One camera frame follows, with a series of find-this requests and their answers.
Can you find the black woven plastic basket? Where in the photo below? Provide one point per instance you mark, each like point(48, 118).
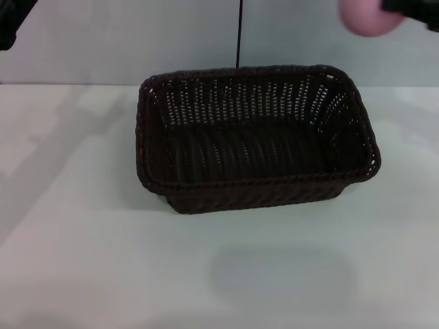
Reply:
point(260, 161)

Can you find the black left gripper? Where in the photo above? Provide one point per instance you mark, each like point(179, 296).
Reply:
point(8, 24)

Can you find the pink peach toy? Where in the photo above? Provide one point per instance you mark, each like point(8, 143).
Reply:
point(367, 17)

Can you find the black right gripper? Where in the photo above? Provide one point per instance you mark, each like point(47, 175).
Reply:
point(427, 12)

